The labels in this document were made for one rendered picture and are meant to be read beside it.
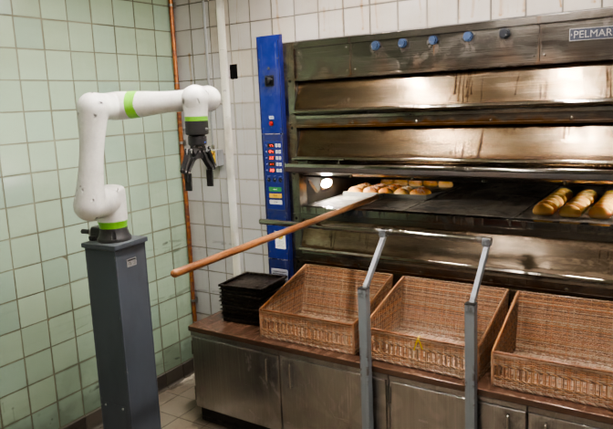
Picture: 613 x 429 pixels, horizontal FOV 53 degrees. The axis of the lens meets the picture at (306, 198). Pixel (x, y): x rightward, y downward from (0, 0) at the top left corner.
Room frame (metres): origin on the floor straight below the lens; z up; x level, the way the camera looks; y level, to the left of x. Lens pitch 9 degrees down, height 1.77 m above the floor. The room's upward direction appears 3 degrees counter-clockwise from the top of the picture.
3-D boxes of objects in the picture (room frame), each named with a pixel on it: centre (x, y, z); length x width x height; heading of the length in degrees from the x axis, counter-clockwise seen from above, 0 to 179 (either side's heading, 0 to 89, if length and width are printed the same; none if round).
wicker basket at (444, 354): (2.74, -0.59, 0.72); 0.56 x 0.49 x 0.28; 56
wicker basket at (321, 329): (3.07, -0.08, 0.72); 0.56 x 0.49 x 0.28; 58
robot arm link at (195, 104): (2.45, 0.42, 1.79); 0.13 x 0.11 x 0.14; 167
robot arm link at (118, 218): (2.66, 0.87, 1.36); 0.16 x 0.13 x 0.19; 167
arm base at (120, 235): (2.70, 0.92, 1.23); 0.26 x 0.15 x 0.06; 61
